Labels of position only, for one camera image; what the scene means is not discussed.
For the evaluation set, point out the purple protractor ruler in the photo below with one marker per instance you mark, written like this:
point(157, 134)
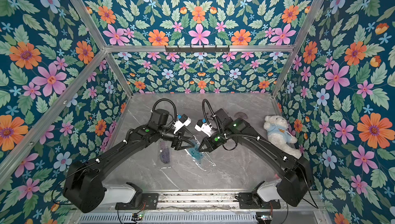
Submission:
point(241, 115)

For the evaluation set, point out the teal ruler set pouch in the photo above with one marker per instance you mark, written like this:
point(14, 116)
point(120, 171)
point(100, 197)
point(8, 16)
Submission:
point(201, 159)

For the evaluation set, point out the white teddy bear blue shirt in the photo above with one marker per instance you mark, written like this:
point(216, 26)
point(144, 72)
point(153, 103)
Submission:
point(277, 133)

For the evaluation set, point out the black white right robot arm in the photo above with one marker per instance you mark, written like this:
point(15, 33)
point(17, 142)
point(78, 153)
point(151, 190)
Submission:
point(295, 175)

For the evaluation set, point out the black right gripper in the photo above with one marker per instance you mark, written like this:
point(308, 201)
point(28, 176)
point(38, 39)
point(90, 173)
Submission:
point(211, 140)

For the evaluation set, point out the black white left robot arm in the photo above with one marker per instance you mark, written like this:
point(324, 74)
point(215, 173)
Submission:
point(84, 187)

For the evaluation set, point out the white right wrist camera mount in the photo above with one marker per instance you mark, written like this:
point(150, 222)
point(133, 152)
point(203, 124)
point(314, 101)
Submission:
point(203, 126)

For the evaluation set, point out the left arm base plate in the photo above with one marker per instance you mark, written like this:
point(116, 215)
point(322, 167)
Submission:
point(146, 201)

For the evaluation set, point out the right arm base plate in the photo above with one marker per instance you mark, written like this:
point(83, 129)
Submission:
point(253, 201)

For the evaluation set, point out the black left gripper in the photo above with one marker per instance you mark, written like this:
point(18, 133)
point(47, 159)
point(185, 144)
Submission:
point(176, 142)

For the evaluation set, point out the black hook rail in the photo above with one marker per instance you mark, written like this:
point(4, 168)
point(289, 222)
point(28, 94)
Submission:
point(197, 49)

